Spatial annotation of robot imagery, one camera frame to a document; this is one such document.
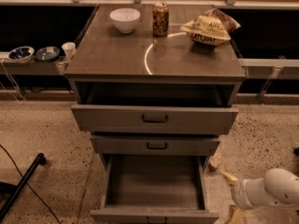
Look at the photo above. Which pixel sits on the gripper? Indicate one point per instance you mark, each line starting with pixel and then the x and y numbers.
pixel 239 192

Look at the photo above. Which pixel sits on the grey bottom drawer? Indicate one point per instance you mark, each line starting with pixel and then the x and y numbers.
pixel 145 189

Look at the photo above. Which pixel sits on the grey drawer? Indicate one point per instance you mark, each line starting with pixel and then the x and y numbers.
pixel 154 119
pixel 155 145
pixel 145 189

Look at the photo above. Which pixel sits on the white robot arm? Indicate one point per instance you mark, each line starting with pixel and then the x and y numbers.
pixel 278 188

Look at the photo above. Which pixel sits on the grey middle drawer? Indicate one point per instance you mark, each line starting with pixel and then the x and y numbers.
pixel 155 145

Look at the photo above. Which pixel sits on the grey drawer cabinet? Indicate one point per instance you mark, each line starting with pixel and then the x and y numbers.
pixel 140 69

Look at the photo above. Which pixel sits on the grey top drawer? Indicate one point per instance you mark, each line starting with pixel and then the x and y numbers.
pixel 154 119

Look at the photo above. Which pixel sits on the tan caster wheel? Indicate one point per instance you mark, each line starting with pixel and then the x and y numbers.
pixel 215 162

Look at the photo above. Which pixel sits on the yellow chip bag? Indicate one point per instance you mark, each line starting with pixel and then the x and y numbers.
pixel 213 27

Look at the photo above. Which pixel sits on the black stand leg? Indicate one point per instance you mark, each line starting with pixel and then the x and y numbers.
pixel 12 192

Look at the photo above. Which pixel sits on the brown drink can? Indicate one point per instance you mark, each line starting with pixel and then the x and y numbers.
pixel 160 14

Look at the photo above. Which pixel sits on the white bowl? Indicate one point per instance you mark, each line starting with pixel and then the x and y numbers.
pixel 125 19

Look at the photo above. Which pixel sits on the grey side shelf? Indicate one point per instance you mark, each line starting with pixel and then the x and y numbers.
pixel 33 68

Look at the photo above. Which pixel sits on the white paper cup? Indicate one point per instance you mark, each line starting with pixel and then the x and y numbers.
pixel 69 49

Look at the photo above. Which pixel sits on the dark blue-green bowl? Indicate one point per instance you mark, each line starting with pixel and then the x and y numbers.
pixel 48 54

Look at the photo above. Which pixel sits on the blue patterned bowl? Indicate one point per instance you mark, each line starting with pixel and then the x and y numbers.
pixel 21 54

